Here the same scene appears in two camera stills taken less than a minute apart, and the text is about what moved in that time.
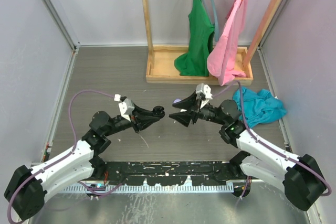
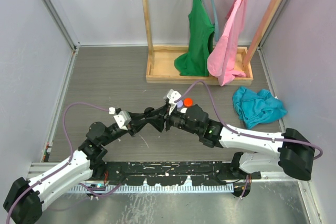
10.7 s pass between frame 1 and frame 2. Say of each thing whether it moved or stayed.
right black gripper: moved
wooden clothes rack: stayed
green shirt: stayed
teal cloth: stayed
